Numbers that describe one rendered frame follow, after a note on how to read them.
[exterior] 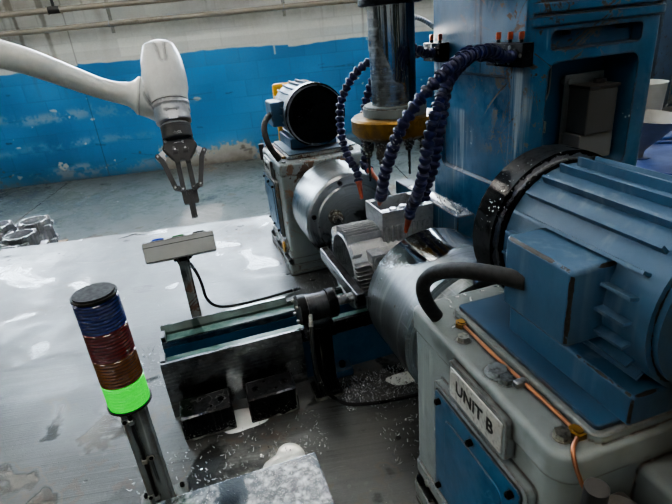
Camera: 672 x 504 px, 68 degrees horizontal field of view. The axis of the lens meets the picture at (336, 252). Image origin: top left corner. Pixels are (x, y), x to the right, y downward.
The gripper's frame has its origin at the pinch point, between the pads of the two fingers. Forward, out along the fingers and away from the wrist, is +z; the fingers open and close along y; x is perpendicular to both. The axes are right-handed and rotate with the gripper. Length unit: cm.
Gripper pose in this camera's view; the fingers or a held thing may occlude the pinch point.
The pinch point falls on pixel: (192, 203)
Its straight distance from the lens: 131.4
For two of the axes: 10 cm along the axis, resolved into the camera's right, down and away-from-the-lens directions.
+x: -2.4, 0.4, 9.7
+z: 2.1, 9.8, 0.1
